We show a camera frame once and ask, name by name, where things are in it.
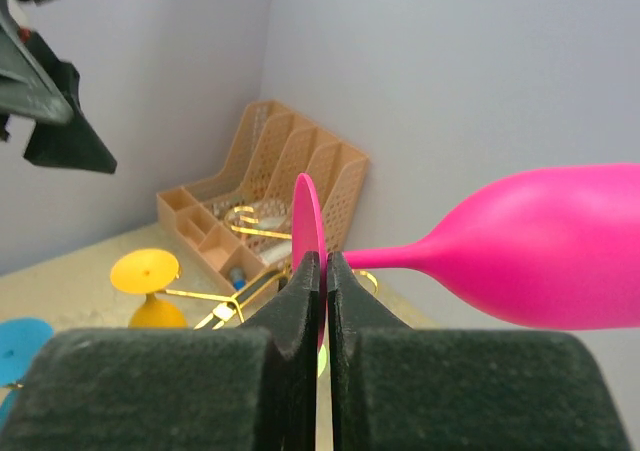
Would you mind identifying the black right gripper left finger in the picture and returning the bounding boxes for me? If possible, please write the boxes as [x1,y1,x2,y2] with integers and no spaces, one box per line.
[1,252,320,450]

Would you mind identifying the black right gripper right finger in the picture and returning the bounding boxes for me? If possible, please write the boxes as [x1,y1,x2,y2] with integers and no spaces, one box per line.
[327,253,631,450]

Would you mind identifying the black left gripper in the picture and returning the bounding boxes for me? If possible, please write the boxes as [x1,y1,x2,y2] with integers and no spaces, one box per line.
[1,0,117,174]

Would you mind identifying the green plastic wine glass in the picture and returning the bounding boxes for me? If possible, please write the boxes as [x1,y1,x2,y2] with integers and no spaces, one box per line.
[317,345,328,377]

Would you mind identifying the orange plastic wine glass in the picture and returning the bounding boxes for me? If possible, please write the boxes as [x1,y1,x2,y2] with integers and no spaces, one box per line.
[110,248,187,328]

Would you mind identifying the pink plastic wine glass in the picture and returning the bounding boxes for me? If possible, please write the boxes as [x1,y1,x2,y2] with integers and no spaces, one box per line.
[291,163,640,367]

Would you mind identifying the blue plastic wine glass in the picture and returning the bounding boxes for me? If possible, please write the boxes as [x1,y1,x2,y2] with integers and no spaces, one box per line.
[1,317,54,426]

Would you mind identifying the grey blue small bottle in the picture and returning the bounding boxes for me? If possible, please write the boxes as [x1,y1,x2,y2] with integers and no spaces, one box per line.
[228,266,247,290]

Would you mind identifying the peach plastic desk organizer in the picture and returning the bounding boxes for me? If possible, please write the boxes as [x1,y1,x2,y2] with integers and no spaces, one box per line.
[156,100,369,295]

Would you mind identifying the gold wire glass rack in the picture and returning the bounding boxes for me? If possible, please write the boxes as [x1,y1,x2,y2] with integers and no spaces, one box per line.
[164,204,381,331]

